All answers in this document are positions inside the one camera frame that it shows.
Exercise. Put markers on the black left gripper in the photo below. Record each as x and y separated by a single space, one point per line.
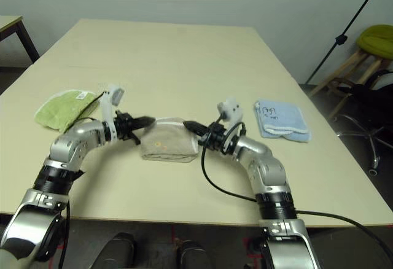
124 126

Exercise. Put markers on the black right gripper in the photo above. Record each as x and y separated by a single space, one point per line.
213 137

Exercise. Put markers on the beige towel with white trim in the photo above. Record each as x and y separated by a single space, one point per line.
165 146

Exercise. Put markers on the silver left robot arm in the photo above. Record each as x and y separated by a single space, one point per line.
76 143

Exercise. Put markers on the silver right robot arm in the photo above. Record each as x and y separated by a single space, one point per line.
264 164

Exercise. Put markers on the green towel with white label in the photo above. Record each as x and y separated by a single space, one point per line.
58 112

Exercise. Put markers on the light blue folded towel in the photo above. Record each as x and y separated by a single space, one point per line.
282 118

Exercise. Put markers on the dark robot right foot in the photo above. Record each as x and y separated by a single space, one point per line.
195 255

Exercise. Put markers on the dark robot foot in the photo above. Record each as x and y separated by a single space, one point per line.
118 250
195 255

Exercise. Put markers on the dark robot left foot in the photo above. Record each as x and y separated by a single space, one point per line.
118 250

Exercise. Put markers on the side table with black legs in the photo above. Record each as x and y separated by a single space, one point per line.
10 23

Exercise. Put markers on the black tripod stand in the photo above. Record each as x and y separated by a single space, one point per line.
340 40

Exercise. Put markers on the black office chair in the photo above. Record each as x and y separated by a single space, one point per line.
368 100

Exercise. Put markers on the green stool with wooden legs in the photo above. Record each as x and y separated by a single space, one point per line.
377 38

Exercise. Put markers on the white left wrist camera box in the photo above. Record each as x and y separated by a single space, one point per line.
118 95

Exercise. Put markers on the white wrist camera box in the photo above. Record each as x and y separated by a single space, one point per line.
230 109
118 95

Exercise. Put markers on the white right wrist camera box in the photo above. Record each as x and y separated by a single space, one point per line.
230 109

